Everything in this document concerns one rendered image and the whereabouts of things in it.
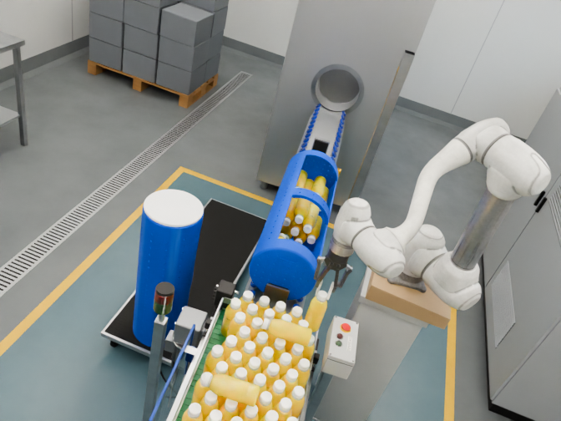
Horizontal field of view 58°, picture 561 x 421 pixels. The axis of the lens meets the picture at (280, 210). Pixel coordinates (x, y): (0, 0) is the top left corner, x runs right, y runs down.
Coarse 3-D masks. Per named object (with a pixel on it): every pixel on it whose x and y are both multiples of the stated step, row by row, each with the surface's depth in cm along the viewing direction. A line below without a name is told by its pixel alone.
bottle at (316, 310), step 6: (312, 300) 192; (318, 300) 189; (312, 306) 191; (318, 306) 190; (324, 306) 190; (306, 312) 196; (312, 312) 192; (318, 312) 191; (324, 312) 192; (306, 318) 195; (312, 318) 193; (318, 318) 193; (312, 324) 194; (318, 324) 195; (312, 330) 196
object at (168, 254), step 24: (144, 216) 230; (144, 240) 237; (168, 240) 231; (192, 240) 238; (144, 264) 244; (168, 264) 240; (192, 264) 251; (144, 288) 253; (144, 312) 262; (144, 336) 273
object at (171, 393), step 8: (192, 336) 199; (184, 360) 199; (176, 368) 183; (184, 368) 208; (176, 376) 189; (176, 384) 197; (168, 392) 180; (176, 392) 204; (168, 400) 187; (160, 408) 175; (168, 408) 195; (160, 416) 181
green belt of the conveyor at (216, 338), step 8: (224, 312) 211; (216, 328) 203; (216, 336) 200; (224, 336) 201; (208, 344) 196; (216, 344) 197; (208, 352) 194; (200, 360) 190; (200, 368) 187; (200, 376) 184; (192, 384) 181; (192, 392) 179; (184, 400) 176; (184, 408) 173
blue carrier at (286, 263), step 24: (288, 168) 265; (312, 168) 276; (336, 168) 272; (288, 192) 237; (312, 192) 237; (264, 240) 210; (288, 240) 205; (264, 264) 207; (288, 264) 204; (312, 264) 203; (264, 288) 214; (288, 288) 212; (312, 288) 209
